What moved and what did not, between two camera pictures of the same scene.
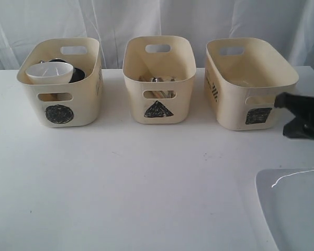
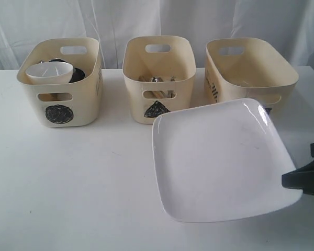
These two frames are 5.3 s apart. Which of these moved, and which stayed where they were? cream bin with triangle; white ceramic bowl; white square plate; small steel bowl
Moved: white square plate
Stayed: white ceramic bowl; small steel bowl; cream bin with triangle
